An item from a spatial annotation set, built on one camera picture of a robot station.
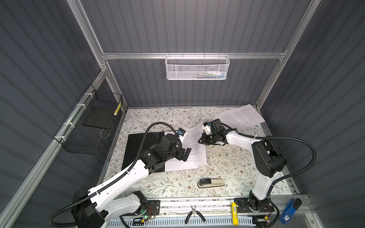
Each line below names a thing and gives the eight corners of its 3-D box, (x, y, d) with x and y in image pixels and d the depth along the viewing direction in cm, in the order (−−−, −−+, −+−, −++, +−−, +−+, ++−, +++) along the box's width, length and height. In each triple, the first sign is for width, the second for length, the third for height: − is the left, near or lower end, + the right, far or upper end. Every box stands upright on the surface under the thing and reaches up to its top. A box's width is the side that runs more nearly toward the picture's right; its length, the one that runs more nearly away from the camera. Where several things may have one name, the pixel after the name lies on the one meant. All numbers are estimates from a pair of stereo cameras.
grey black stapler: (197, 187, 82) (198, 185, 78) (197, 180, 84) (197, 178, 81) (223, 187, 82) (225, 185, 78) (222, 180, 84) (223, 178, 81)
